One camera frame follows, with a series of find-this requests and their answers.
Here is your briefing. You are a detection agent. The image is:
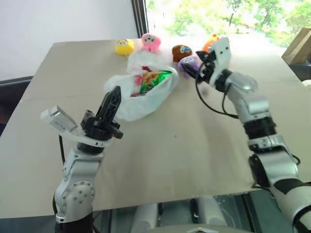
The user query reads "dark window frame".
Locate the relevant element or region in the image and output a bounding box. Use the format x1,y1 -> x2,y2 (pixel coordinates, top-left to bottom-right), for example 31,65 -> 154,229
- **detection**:
131,0 -> 149,39

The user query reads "brown plush toy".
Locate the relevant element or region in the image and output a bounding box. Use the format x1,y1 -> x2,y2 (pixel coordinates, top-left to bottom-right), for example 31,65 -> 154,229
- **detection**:
172,45 -> 193,62

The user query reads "white printed plastic bag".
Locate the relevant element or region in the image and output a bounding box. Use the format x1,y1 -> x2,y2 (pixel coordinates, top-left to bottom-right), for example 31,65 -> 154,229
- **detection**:
104,52 -> 180,122

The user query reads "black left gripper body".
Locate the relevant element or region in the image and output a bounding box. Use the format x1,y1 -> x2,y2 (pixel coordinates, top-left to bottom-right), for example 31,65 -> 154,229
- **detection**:
81,110 -> 124,142

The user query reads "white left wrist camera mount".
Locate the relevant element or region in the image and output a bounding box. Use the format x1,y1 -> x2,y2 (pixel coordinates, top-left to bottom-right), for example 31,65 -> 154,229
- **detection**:
40,105 -> 118,148

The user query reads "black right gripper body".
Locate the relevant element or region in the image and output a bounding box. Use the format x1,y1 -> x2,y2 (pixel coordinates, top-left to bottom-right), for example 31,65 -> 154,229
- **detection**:
197,51 -> 217,82

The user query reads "grey rounded shape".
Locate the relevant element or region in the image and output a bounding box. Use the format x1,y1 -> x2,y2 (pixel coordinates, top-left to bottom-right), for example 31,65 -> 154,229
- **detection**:
132,203 -> 160,230

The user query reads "orange plush toy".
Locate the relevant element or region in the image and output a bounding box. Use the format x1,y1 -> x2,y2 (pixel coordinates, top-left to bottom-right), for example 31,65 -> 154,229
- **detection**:
203,33 -> 221,53

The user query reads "silver robot torso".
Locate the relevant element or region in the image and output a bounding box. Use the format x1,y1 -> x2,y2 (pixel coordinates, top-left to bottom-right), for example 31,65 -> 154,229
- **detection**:
148,224 -> 253,233

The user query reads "purple plush toy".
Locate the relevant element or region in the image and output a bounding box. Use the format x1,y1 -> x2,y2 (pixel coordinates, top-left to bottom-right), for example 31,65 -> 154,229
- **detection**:
177,54 -> 203,79

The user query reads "green chips bag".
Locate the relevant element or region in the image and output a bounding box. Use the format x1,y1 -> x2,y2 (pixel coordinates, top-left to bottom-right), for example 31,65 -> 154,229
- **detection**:
139,70 -> 173,94

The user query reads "yellow plush toy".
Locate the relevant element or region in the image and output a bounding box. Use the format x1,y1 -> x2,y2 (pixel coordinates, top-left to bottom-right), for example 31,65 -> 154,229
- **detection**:
115,39 -> 135,57

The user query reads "brown cardboard box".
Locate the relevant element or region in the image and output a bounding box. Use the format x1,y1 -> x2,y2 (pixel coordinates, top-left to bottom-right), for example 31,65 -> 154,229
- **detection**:
281,27 -> 311,65

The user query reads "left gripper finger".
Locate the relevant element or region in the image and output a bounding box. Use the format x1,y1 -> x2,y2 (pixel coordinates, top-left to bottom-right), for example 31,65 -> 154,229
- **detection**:
106,85 -> 122,121
97,86 -> 115,120

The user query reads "dark furniture beside table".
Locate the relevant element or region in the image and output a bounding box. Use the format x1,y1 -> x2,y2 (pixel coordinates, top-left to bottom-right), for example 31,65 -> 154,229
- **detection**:
0,76 -> 34,137

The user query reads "pink plush toy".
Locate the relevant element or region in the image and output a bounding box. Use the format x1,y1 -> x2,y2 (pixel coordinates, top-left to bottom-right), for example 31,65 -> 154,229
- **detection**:
140,33 -> 162,54

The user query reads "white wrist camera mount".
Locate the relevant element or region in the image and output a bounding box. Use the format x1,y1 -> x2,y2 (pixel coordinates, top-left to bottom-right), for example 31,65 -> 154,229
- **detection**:
40,105 -> 118,148
208,37 -> 231,87

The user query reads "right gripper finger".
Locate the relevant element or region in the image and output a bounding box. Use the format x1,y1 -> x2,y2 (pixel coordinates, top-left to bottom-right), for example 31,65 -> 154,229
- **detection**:
183,63 -> 202,79
195,50 -> 210,62

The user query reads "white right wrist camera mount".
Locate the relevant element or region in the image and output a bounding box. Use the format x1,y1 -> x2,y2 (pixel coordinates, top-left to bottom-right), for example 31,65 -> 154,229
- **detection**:
208,37 -> 231,87

